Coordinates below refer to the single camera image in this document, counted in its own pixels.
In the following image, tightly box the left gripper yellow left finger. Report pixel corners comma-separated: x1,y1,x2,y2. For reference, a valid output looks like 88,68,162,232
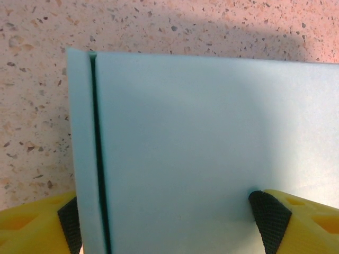
0,190,83,254

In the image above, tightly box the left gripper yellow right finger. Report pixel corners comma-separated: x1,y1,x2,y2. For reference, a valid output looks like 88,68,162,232
248,188,339,254

